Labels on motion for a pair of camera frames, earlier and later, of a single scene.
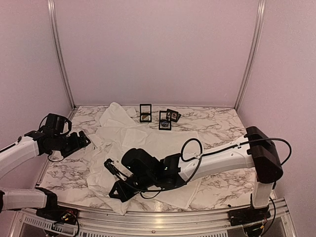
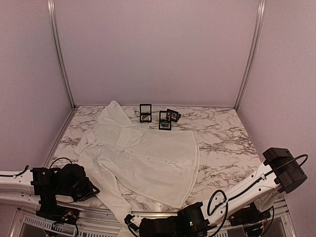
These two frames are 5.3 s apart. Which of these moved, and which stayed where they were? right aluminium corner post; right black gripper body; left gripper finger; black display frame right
Moved: left gripper finger; right black gripper body
Stayed: black display frame right; right aluminium corner post
